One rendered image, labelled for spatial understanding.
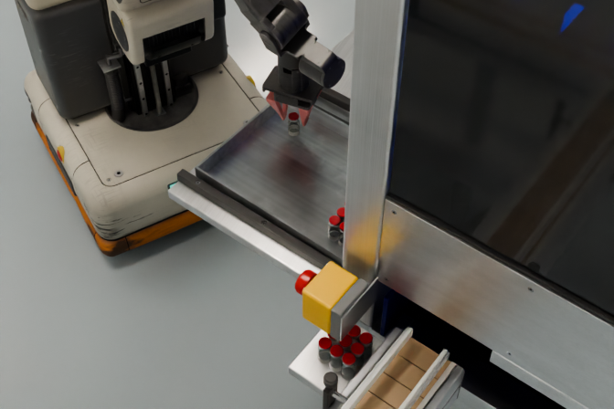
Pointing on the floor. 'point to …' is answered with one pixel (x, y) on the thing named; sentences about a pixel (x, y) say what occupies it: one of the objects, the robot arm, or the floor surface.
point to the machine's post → (374, 108)
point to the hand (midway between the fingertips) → (294, 118)
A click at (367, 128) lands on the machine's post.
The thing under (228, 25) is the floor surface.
